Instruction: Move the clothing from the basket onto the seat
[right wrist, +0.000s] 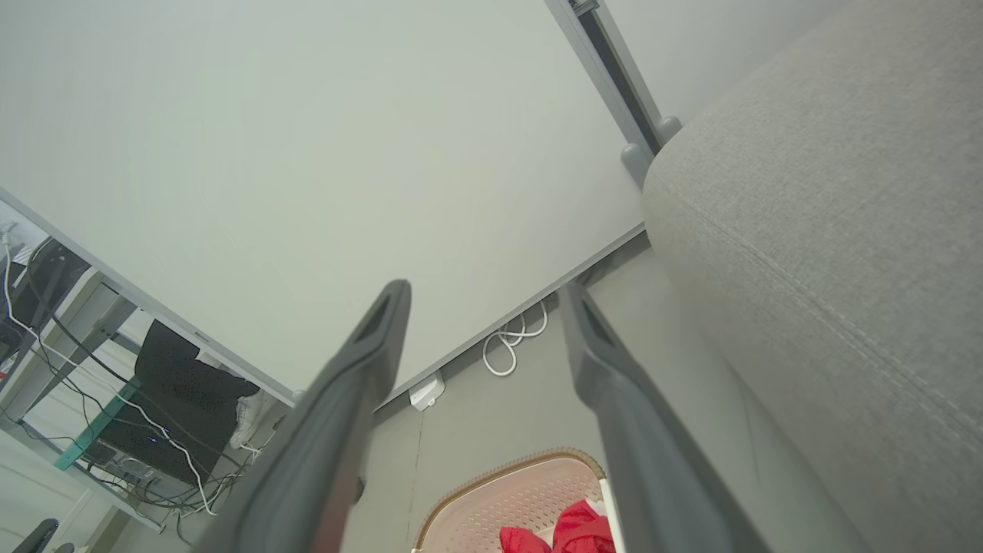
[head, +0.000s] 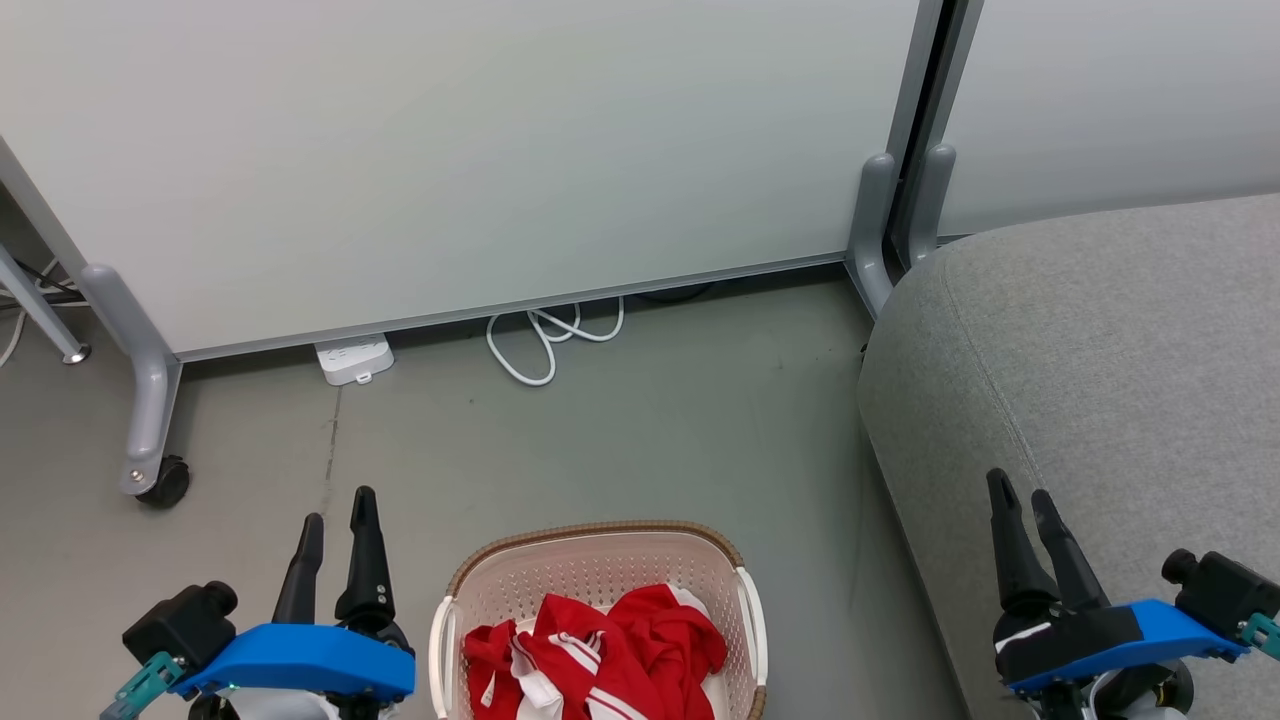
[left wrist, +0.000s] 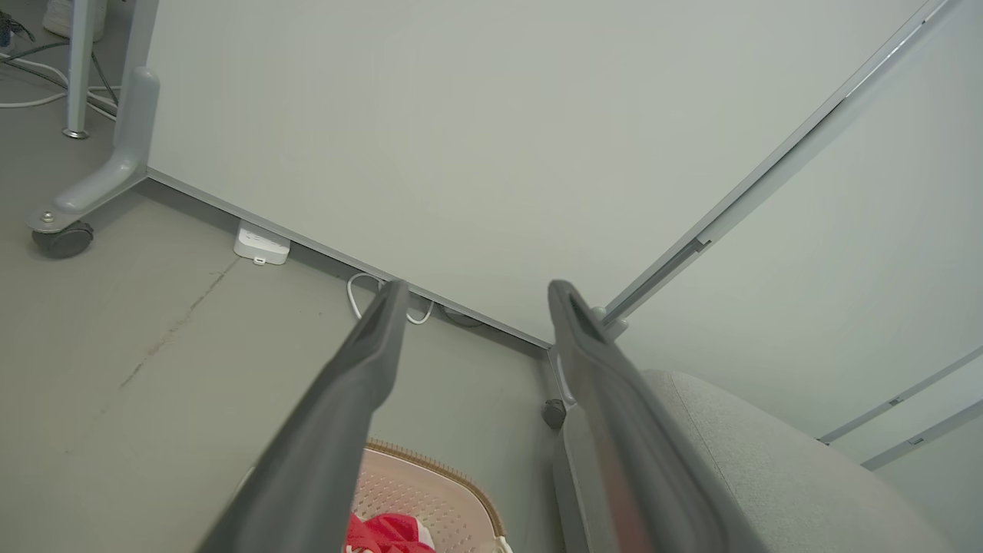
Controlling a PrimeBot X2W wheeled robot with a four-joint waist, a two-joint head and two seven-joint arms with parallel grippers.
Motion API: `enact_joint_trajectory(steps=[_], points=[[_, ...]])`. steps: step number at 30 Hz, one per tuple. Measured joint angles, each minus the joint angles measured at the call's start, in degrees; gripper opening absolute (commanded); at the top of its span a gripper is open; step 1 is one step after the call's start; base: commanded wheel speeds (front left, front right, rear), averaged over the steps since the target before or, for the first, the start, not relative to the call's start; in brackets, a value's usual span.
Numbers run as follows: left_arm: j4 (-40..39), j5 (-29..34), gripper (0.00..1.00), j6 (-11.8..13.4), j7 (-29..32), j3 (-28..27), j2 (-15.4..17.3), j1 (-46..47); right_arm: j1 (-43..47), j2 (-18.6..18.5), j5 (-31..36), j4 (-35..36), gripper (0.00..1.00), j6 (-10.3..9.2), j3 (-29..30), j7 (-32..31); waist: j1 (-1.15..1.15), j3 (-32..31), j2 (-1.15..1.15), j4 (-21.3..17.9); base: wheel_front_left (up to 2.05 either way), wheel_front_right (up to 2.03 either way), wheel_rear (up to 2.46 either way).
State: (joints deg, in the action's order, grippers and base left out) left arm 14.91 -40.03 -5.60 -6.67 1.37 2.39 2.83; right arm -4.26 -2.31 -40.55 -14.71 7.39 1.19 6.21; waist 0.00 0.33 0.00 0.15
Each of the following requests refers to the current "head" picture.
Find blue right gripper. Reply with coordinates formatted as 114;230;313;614
987;468;1251;698

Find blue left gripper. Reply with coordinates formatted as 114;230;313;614
175;487;416;701

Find red shirt white collar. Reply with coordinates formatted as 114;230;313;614
462;593;626;720

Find plain red garment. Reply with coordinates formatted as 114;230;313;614
608;584;729;720

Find grey fabric sofa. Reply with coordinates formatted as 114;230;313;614
857;193;1280;720

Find black caster wheel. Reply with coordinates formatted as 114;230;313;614
137;455;191;509

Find white power strip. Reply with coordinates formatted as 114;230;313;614
314;335;395;387

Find beige plastic laundry basket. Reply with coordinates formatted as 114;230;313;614
429;520;769;720

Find grey partition leg with caster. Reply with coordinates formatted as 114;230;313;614
80;263;183;497

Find grey metal table leg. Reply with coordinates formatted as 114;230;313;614
0;245;92;366

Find large white partition panel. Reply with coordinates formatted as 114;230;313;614
0;0;946;363

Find narrow white partition panel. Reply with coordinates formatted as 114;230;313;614
925;0;1280;241

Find left arm cable teal plug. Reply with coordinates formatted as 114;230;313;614
100;650;187;720

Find arm cable teal plug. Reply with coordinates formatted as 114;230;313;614
1238;612;1280;661
100;650;187;720

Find right arm cable teal plug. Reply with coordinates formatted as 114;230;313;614
1238;612;1280;661

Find white looped power cable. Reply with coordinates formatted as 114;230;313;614
486;296;626;387

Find loose floor cables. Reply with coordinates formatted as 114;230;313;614
0;258;86;369

